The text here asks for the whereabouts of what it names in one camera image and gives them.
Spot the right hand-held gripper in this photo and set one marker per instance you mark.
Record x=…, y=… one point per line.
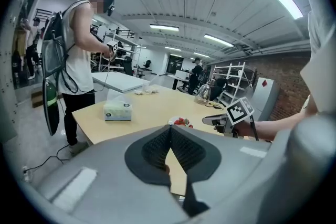
x=239, y=111

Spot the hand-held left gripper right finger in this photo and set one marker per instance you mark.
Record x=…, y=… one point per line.
x=236, y=165

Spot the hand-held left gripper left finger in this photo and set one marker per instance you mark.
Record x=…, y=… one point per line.
x=105, y=186

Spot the white plate with strawberries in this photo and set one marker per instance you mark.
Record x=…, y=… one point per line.
x=172, y=121

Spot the person's right forearm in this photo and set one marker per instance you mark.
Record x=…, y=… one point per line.
x=283, y=124

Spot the person's right hand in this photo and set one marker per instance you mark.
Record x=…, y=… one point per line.
x=245, y=129

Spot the white shelf rack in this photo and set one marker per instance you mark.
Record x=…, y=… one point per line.
x=236, y=78
x=123, y=44

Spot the round pale table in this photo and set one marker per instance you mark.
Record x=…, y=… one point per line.
x=178, y=80

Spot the grey metal cabinet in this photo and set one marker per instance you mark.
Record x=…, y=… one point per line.
x=265, y=99

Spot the white box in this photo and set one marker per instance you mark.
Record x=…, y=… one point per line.
x=181, y=74

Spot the red cabinet sticker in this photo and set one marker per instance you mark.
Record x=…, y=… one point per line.
x=264, y=83

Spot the large crumpled tissue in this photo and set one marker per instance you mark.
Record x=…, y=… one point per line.
x=152, y=91

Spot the black double door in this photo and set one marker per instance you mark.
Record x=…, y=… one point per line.
x=175, y=64

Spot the pale tissue box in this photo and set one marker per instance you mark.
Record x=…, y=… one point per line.
x=116, y=112

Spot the white power strip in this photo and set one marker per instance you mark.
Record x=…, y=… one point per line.
x=26, y=174

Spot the small crumpled tissue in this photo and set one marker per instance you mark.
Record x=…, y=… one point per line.
x=138, y=92

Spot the white desk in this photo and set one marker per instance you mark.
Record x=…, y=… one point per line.
x=120, y=81

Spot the person's grey shirt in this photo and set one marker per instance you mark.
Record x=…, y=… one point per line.
x=323, y=34

